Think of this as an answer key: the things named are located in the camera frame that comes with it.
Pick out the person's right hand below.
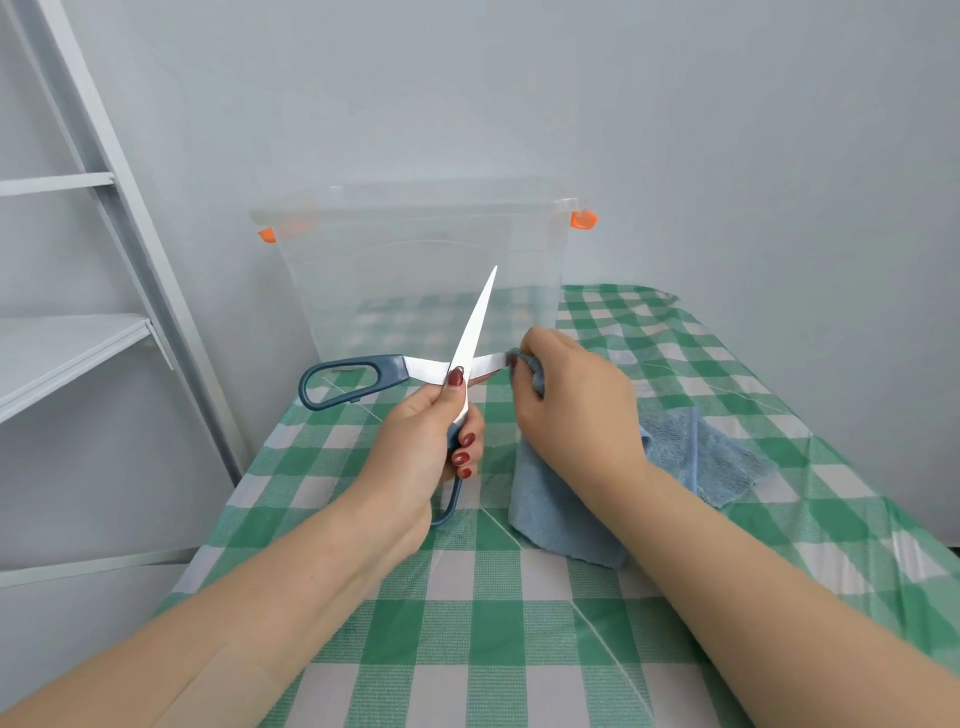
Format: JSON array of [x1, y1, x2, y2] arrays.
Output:
[[506, 326, 654, 519]]

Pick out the person's left hand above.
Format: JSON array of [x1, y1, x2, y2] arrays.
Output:
[[333, 365, 487, 575]]

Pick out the blue microfibre cloth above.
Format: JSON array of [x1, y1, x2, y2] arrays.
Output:
[[508, 350, 778, 570]]

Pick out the blue handled steel scissors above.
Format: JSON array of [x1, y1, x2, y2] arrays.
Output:
[[298, 265, 519, 530]]

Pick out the person's left forearm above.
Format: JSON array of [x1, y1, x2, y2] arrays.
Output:
[[0, 513, 391, 728]]

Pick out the person's right forearm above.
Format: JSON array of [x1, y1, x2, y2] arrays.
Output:
[[611, 461, 960, 728]]

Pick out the clear plastic storage box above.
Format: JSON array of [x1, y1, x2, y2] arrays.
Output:
[[249, 179, 600, 365]]

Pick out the green white checkered tablecloth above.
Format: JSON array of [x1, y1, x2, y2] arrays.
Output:
[[153, 283, 960, 728]]

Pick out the white metal shelf rack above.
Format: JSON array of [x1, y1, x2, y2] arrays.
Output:
[[0, 0, 245, 590]]

